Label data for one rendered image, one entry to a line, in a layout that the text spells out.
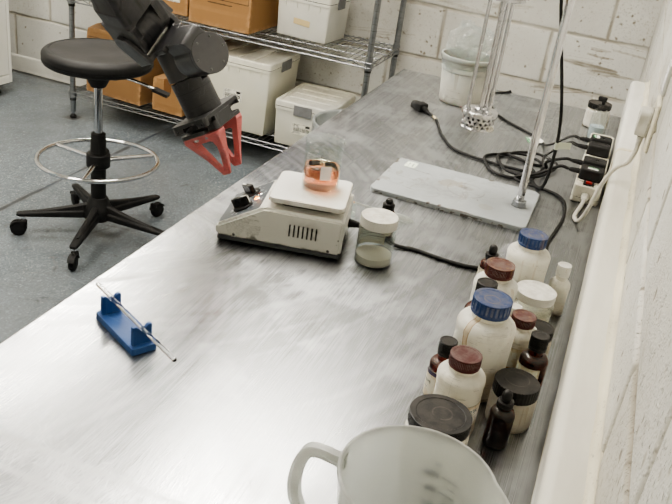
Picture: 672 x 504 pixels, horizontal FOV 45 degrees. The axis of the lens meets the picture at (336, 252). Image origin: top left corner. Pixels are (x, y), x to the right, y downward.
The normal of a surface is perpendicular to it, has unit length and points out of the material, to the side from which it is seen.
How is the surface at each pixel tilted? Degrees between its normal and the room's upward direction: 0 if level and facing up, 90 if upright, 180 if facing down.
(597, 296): 0
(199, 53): 68
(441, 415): 0
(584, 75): 90
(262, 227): 90
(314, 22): 92
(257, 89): 92
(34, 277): 0
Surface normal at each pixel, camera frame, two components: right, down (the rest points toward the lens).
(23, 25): -0.36, 0.39
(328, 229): -0.14, 0.44
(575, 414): 0.13, -0.88
